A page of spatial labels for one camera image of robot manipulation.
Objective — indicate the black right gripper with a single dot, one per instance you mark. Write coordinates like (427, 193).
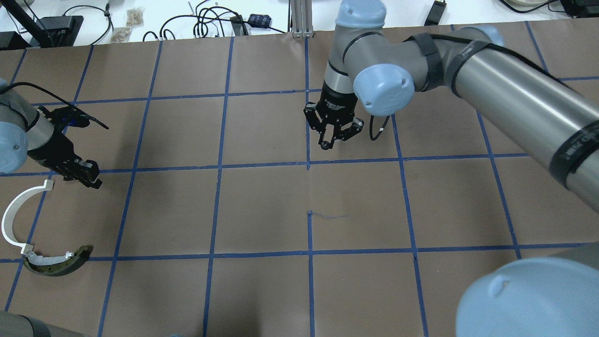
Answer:
(335, 104)

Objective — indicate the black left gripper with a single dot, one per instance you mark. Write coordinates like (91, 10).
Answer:
(55, 150)

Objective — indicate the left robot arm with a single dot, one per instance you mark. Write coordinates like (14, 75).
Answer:
(37, 133)

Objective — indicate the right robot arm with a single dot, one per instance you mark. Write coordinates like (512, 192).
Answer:
(547, 296)

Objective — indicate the olive brake shoe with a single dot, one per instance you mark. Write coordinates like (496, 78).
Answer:
(57, 266)

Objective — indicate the black power adapter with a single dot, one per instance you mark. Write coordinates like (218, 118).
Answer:
(435, 13)

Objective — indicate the white curved plastic bracket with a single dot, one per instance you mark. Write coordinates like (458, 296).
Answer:
(10, 217)

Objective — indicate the aluminium frame post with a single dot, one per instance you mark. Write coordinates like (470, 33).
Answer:
(300, 18)

